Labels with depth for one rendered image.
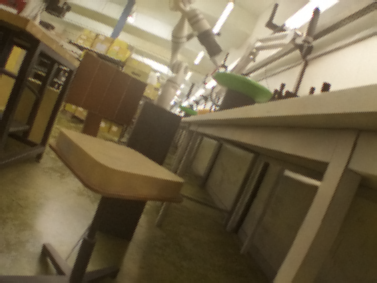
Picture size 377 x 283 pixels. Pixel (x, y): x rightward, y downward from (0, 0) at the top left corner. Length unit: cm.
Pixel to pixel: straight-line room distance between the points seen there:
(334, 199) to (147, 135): 125
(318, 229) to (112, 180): 48
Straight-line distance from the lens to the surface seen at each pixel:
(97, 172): 66
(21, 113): 269
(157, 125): 152
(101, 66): 103
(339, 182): 41
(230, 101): 112
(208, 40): 113
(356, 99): 37
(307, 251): 42
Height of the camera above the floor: 77
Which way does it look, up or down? level
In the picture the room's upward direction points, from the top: 23 degrees clockwise
